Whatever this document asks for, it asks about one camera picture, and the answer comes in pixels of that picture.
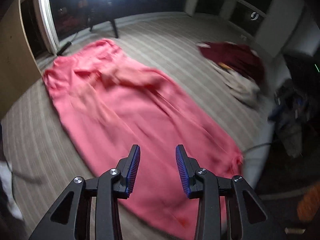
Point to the blue and white clothes pile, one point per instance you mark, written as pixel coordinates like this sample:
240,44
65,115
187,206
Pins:
8,203

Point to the black light tripod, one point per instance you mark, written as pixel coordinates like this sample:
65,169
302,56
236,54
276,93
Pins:
102,11

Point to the cream knitted garment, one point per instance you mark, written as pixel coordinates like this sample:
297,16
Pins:
243,89

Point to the dark maroon garment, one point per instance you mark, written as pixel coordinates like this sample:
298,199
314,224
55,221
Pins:
239,57

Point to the wooden cabinet panel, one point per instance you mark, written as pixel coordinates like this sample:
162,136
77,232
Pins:
19,70

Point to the dark clutter pile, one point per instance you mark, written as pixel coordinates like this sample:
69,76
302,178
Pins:
291,112

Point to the pink garment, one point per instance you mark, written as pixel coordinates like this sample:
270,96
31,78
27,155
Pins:
107,102

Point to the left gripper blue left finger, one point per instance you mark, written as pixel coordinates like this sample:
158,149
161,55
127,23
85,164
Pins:
69,216

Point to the orange object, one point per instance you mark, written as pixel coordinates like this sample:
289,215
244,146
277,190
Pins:
309,205

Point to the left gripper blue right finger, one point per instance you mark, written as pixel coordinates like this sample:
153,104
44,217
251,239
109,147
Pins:
247,216

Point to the plaid beige rug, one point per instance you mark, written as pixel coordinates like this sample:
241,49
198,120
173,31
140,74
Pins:
37,146

